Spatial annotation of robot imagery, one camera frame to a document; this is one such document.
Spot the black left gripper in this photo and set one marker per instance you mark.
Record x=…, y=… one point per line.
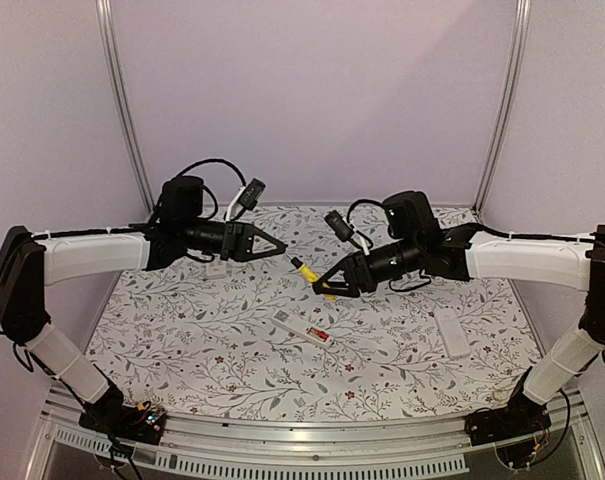
x=239, y=247

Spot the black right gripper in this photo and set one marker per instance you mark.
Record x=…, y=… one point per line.
x=357, y=275

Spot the yellow handled screwdriver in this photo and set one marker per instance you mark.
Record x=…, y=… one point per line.
x=304, y=270

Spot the white remote control with batteries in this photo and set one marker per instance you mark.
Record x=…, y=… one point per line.
x=298, y=327

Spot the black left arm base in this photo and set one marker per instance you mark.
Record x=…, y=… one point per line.
x=143, y=422

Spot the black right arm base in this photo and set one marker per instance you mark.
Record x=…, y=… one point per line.
x=517, y=418

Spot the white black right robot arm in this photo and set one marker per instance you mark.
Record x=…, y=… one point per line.
x=475, y=251

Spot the white air conditioner remote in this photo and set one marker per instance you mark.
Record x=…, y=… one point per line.
x=216, y=270

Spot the red black battery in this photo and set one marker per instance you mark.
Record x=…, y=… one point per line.
x=318, y=334

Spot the floral patterned table mat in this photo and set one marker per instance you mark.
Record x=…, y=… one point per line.
x=253, y=341

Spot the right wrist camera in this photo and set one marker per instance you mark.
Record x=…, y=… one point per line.
x=346, y=233

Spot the aluminium front rail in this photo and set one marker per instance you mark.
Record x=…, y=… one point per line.
x=204, y=447

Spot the right aluminium frame post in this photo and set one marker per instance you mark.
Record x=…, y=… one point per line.
x=515, y=59

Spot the aluminium frame post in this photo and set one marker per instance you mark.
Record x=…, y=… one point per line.
x=515, y=59
x=106, y=24

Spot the left aluminium frame post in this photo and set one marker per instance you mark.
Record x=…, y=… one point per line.
x=106, y=24

